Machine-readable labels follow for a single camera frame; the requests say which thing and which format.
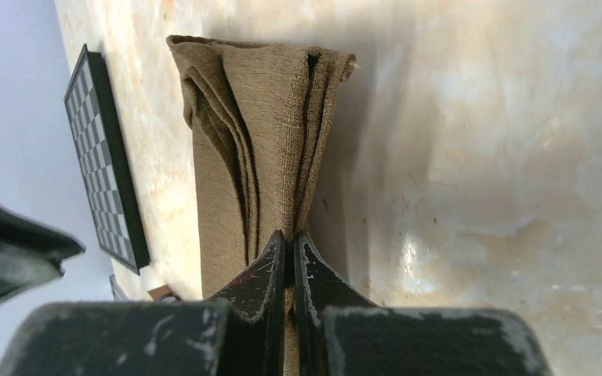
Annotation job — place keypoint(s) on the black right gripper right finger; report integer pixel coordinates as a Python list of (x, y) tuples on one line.
[(317, 286)]

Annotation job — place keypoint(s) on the black white checkerboard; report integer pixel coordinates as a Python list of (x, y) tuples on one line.
[(103, 161)]

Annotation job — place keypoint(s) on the brown cloth napkin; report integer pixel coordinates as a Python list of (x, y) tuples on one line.
[(260, 115)]

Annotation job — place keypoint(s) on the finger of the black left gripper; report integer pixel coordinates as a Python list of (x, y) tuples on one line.
[(31, 254)]

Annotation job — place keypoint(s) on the small wooden block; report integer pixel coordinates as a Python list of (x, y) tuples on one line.
[(163, 294)]

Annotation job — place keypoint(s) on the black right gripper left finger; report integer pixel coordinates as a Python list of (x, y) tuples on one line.
[(252, 334)]

